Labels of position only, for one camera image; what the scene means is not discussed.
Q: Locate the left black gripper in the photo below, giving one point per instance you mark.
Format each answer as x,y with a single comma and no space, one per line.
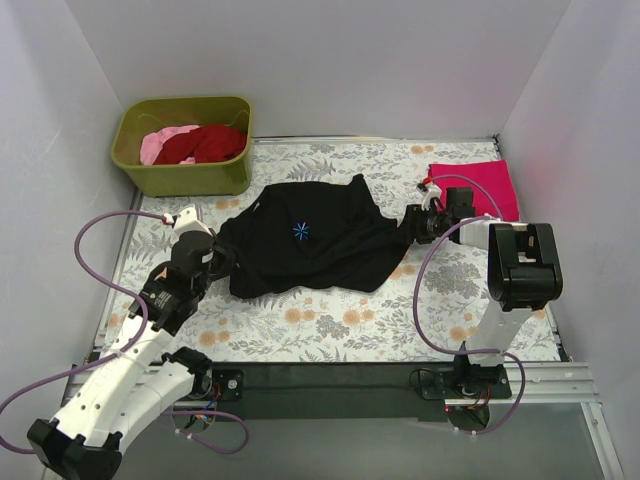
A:
218,259

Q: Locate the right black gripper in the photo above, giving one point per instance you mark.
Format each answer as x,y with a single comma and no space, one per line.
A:
414,224

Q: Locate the black t shirt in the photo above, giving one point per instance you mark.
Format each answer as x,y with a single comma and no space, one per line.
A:
315,235

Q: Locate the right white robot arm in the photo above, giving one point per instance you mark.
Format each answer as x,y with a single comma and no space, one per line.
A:
523,276

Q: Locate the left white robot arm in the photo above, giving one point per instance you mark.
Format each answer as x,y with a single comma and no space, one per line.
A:
87,437

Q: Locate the folded magenta t shirt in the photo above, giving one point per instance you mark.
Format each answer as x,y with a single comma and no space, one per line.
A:
490,182

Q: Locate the olive green plastic bin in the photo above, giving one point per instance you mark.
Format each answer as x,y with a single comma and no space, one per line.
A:
148,116

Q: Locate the dark red garment in bin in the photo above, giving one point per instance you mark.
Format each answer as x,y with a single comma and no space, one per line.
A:
208,144

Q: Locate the pink garment in bin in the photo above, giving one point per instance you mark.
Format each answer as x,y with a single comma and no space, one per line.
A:
153,143

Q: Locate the floral patterned table mat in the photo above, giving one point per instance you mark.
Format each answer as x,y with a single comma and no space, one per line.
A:
424,309

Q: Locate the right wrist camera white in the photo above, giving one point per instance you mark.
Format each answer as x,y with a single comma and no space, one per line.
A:
430,191

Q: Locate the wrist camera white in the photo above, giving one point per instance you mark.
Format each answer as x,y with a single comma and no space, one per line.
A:
186,220
430,191

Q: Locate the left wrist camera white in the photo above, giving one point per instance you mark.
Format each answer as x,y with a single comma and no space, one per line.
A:
186,220

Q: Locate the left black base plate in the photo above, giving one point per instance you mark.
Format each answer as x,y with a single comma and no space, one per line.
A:
224,385

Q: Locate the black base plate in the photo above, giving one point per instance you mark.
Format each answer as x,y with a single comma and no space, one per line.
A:
445,383
224,385

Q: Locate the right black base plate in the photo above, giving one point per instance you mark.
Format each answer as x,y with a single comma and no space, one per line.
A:
445,383

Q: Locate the aluminium frame rail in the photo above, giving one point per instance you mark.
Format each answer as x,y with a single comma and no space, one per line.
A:
546,382

